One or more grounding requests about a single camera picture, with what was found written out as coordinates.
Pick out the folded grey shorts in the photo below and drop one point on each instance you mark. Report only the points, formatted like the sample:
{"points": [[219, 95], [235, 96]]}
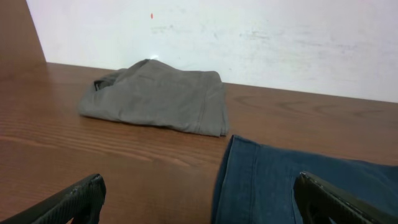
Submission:
{"points": [[152, 93]]}

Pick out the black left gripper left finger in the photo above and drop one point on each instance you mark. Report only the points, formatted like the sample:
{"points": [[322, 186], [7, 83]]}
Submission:
{"points": [[79, 203]]}

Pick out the dark blue denim shorts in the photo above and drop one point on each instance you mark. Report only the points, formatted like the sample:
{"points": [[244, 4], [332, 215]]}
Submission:
{"points": [[255, 182]]}

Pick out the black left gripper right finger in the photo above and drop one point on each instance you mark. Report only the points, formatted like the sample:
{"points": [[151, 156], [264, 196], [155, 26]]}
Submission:
{"points": [[319, 201]]}

